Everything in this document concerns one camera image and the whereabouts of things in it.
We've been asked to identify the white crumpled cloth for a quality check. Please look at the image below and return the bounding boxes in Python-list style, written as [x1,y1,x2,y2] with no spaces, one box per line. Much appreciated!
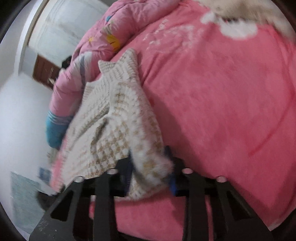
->
[199,0,295,41]

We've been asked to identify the brown wooden door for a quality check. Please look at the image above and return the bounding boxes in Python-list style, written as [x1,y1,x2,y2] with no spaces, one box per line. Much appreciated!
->
[33,55,61,89]

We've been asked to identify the pink and blue quilt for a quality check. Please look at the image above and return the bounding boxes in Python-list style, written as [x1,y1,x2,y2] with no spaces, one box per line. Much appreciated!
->
[46,0,179,149]

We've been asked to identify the pink floral bed sheet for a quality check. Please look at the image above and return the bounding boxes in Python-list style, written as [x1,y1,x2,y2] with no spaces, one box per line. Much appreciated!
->
[108,1,295,230]

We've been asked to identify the beige white checked knit sweater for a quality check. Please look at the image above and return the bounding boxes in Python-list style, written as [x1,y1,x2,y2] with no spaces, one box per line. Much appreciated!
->
[59,49,173,200]

